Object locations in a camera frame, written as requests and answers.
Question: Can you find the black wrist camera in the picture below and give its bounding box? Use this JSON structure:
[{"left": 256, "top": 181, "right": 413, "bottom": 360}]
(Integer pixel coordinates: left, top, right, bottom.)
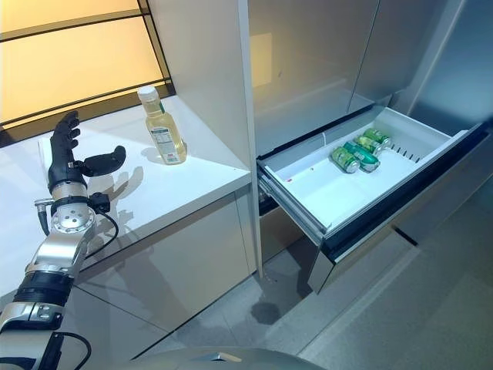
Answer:
[{"left": 90, "top": 191, "right": 112, "bottom": 213}]

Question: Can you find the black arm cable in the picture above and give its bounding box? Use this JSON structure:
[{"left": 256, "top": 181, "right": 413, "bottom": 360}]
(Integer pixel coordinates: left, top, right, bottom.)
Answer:
[{"left": 38, "top": 331, "right": 92, "bottom": 370}]

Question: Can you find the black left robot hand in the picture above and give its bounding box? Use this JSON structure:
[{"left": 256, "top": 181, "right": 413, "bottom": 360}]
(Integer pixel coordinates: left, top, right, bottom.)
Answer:
[{"left": 49, "top": 110, "right": 127, "bottom": 187}]

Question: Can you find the yellow-green drink can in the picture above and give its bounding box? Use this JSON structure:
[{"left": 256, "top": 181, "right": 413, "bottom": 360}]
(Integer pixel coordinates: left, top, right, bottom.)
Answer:
[
  {"left": 330, "top": 146, "right": 361, "bottom": 174},
  {"left": 354, "top": 134, "right": 386, "bottom": 157},
  {"left": 364, "top": 128, "right": 393, "bottom": 151}
]

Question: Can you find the white fridge drawer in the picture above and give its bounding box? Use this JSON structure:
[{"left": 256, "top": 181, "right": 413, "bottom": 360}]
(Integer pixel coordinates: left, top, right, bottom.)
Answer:
[{"left": 256, "top": 106, "right": 490, "bottom": 296}]

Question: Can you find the steel fridge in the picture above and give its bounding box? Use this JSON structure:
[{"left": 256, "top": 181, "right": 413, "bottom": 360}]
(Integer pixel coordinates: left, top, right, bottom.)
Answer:
[{"left": 246, "top": 0, "right": 493, "bottom": 296}]

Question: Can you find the white counter cabinet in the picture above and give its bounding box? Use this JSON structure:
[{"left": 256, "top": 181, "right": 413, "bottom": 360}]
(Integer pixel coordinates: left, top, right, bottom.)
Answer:
[{"left": 0, "top": 0, "right": 263, "bottom": 348}]

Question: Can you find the dark green drink can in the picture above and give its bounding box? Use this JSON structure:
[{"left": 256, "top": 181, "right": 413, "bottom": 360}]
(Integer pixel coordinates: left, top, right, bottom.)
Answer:
[{"left": 344, "top": 141, "right": 381, "bottom": 173}]

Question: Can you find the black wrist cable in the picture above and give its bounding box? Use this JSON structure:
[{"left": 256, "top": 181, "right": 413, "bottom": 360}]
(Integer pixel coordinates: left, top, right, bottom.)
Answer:
[{"left": 85, "top": 210, "right": 119, "bottom": 257}]

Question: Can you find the grey robot torso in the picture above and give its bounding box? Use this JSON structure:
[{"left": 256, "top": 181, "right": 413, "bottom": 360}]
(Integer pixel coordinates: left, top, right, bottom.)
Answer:
[{"left": 130, "top": 341, "right": 309, "bottom": 370}]

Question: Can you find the black window frame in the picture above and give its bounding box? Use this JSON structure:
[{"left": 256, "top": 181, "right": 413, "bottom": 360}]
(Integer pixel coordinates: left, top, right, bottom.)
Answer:
[{"left": 0, "top": 0, "right": 179, "bottom": 134}]

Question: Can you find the clear yellow drink bottle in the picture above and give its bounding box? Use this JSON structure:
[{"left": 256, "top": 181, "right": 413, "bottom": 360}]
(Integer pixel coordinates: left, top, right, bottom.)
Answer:
[{"left": 137, "top": 86, "right": 188, "bottom": 166}]

